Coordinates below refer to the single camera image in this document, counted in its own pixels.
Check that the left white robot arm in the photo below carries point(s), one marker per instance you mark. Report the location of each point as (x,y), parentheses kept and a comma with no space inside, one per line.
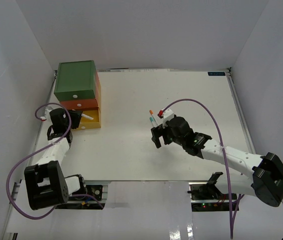
(45,182)

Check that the blue logo sticker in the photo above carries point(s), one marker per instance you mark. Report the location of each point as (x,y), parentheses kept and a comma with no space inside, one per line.
(216,73)

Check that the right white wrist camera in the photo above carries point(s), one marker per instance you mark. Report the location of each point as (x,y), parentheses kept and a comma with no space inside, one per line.
(165,115)

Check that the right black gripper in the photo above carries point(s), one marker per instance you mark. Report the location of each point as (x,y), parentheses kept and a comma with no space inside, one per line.
(158,132)

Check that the blue thin pen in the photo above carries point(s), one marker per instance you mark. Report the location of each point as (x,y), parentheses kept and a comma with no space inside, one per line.
(153,122)

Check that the yellow cap thin pen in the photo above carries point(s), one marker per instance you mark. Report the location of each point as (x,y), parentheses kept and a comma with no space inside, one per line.
(87,116)

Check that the green top drawer box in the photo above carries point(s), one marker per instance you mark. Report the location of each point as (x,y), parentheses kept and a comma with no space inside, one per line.
(76,81)

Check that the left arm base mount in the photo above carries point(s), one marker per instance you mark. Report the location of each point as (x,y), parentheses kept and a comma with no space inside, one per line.
(91,198)

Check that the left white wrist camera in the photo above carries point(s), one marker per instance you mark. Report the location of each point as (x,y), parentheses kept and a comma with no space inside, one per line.
(47,111)

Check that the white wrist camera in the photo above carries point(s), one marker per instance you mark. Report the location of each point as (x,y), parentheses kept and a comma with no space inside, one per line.
(165,115)
(47,111)

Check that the orange cap thin pen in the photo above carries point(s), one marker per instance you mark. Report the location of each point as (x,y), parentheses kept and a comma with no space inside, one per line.
(152,115)

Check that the stacked orange yellow drawers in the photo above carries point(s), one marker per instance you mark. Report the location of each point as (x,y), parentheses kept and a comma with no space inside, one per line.
(98,88)

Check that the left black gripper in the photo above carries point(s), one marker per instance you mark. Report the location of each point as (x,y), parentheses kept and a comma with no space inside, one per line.
(76,115)

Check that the orange drawer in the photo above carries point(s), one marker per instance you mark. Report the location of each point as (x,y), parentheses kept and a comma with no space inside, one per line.
(81,104)

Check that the yellow bottom drawer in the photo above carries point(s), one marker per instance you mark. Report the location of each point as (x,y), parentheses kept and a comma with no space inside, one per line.
(88,124)

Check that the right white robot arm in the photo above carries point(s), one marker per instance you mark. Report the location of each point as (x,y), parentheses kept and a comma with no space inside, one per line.
(263,174)

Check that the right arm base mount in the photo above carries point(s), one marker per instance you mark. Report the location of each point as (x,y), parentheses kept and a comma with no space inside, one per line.
(206,197)

